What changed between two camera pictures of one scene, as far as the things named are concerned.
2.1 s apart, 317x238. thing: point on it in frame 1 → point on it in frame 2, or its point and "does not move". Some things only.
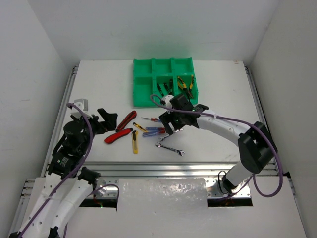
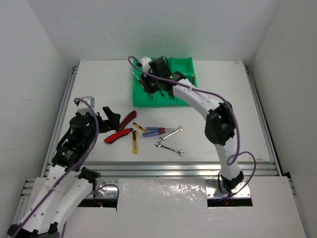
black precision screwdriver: (159, 88) does not move
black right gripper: (167, 117) → (145, 77)
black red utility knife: (131, 116) does not move
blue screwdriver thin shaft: (152, 119) → (140, 82)
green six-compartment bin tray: (163, 77) does not move
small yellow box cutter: (139, 127) does not move
